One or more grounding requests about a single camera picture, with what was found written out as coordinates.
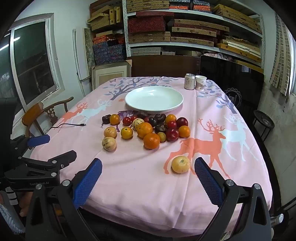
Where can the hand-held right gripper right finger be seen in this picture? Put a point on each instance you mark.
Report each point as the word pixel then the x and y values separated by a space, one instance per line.
pixel 207 183

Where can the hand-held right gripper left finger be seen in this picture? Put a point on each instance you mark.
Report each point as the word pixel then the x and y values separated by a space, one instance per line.
pixel 89 183

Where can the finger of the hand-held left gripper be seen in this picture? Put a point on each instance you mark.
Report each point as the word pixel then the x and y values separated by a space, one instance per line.
pixel 62 158
pixel 39 139

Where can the dark water chestnut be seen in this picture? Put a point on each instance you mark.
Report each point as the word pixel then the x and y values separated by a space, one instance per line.
pixel 152 121
pixel 160 117
pixel 106 118
pixel 142 115
pixel 161 128

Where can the red plum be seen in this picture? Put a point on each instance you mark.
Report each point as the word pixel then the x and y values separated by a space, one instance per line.
pixel 182 121
pixel 172 134

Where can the red cherry tomato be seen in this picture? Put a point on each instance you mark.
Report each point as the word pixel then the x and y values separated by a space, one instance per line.
pixel 171 124
pixel 126 120
pixel 133 118
pixel 146 119

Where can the striped pepino melon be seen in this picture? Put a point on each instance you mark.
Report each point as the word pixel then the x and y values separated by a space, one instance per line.
pixel 137 124

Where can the mandarin orange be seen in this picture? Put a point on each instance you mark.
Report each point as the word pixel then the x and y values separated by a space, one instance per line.
pixel 151 141
pixel 144 129

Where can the white plate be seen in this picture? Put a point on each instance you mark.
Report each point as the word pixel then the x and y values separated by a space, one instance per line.
pixel 152 99

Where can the person's left hand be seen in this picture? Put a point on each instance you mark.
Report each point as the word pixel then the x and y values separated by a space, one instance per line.
pixel 25 205

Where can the wooden armchair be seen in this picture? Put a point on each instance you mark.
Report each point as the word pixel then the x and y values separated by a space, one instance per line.
pixel 31 115

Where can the dark wooden furniture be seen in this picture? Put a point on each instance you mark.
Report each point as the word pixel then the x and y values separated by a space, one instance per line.
pixel 7 115

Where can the pink deer print tablecloth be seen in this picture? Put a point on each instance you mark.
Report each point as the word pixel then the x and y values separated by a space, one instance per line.
pixel 138 185

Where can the small yellow plum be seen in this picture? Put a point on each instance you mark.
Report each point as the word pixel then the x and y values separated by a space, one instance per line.
pixel 162 137

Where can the white framed window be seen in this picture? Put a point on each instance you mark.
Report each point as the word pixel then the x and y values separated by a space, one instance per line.
pixel 30 58

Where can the black round stand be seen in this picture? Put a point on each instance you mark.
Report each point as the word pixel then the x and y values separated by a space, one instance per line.
pixel 263 120

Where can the white leaning board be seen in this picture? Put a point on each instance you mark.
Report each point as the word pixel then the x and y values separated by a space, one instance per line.
pixel 79 53

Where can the framed picture in cardboard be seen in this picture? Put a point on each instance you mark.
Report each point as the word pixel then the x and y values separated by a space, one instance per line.
pixel 111 76

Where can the printed paper cup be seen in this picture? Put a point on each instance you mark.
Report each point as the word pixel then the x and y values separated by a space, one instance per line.
pixel 200 83

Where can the pink drink can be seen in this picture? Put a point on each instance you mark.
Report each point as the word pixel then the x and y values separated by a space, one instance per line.
pixel 189 82

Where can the marble patterned slab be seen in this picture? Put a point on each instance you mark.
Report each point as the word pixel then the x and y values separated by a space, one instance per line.
pixel 89 48

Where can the stack of blue patterned boxes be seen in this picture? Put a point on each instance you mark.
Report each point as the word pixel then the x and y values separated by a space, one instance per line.
pixel 108 52

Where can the black glossy panel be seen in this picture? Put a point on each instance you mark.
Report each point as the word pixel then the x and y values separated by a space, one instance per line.
pixel 226 71

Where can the brown wooden board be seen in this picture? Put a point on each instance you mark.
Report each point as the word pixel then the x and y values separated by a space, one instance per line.
pixel 161 67

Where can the pink cloth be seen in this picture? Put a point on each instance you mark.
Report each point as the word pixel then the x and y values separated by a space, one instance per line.
pixel 214 55

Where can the stack of yellow flat boxes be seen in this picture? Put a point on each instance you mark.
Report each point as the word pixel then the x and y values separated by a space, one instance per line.
pixel 240 49

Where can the checked curtain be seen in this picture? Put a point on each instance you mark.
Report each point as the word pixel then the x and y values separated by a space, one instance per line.
pixel 281 64

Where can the white metal shelf unit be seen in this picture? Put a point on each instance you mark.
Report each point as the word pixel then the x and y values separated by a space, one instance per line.
pixel 161 44

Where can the stack of woven boxes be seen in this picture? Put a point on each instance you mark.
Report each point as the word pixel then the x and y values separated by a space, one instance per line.
pixel 148 37

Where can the dark red patterned box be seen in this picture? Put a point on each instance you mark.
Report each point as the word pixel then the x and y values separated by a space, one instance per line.
pixel 145 24

